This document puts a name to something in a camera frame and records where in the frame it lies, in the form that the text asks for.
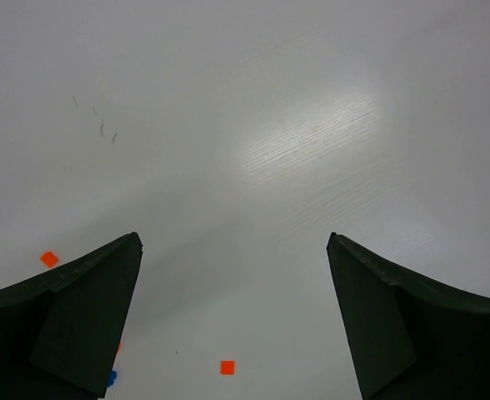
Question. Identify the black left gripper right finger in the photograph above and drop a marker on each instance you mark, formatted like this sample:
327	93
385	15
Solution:
410	336

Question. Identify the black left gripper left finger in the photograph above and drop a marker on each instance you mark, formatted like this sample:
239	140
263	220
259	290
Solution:
59	330

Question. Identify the small orange lego stud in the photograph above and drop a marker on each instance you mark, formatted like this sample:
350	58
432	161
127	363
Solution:
227	367

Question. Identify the small blue lego plate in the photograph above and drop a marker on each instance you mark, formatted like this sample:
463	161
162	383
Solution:
112	378

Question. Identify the small orange lego upper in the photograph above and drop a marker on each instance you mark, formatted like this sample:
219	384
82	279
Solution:
49	259

